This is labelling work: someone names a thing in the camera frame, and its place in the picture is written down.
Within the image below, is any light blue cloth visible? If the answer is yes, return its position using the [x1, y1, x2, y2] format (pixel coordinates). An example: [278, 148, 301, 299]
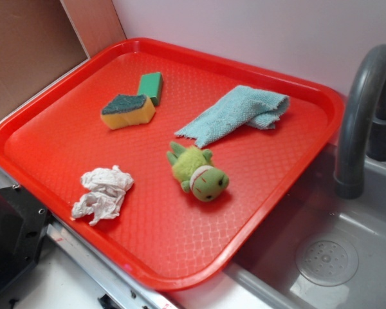
[175, 86, 290, 148]

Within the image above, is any grey plastic sink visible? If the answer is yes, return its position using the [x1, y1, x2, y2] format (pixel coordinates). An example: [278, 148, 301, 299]
[225, 145, 386, 308]

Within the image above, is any black metal bracket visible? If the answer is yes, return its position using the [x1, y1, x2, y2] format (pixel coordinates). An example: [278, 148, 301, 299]
[0, 187, 50, 294]

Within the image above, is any silver metal rail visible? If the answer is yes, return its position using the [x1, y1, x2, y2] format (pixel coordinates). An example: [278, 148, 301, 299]
[0, 168, 180, 308]

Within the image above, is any red plastic tray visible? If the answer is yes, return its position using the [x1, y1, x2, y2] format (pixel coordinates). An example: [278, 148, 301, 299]
[0, 39, 344, 291]

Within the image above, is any brown cardboard panel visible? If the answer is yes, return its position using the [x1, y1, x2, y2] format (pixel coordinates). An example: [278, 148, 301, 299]
[0, 1, 125, 121]

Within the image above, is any sink drain strainer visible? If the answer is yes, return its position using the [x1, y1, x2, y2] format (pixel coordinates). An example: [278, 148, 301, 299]
[295, 236, 359, 287]

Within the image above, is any crumpled white paper towel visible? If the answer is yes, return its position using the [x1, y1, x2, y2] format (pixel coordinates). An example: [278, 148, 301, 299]
[71, 165, 134, 226]

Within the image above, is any green rectangular block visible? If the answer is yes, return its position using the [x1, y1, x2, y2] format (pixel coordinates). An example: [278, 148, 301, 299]
[138, 72, 163, 106]

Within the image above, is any green plush turtle toy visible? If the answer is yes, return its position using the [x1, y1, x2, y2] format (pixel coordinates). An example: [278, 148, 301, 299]
[167, 142, 230, 202]

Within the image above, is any yellow green sponge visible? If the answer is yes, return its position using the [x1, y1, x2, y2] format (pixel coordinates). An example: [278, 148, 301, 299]
[100, 95, 156, 130]

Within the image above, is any grey curved faucet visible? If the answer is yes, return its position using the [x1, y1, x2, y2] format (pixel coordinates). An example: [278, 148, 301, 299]
[335, 44, 386, 199]

